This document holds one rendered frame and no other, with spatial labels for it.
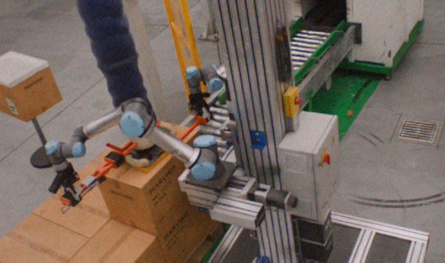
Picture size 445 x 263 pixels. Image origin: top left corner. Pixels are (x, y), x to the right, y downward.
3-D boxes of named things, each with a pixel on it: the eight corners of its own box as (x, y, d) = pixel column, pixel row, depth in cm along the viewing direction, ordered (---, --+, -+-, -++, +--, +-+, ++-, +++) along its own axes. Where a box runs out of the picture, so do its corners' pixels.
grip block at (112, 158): (115, 157, 304) (112, 149, 301) (127, 161, 299) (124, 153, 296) (105, 165, 299) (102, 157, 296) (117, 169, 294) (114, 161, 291)
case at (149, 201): (165, 163, 374) (152, 118, 352) (210, 176, 354) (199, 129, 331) (111, 218, 335) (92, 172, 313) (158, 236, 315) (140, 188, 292)
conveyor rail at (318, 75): (351, 42, 512) (351, 25, 501) (356, 43, 509) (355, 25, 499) (231, 187, 362) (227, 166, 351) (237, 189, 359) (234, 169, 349)
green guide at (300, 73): (343, 28, 508) (342, 20, 503) (352, 28, 502) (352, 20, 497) (267, 114, 404) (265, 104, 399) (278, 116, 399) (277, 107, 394)
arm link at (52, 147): (56, 147, 252) (41, 149, 253) (64, 164, 258) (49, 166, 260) (61, 137, 259) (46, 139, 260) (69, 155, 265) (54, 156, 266)
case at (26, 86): (-9, 107, 476) (-28, 71, 453) (26, 87, 500) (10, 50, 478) (26, 123, 442) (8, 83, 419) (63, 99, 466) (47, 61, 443)
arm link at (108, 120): (143, 85, 255) (71, 124, 271) (139, 97, 246) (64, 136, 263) (157, 102, 261) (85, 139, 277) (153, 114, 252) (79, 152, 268)
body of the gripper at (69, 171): (80, 180, 273) (73, 163, 266) (69, 190, 267) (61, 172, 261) (71, 176, 277) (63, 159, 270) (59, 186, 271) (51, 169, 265)
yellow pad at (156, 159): (169, 137, 329) (167, 131, 326) (181, 141, 324) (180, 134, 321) (135, 169, 308) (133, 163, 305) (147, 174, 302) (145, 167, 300)
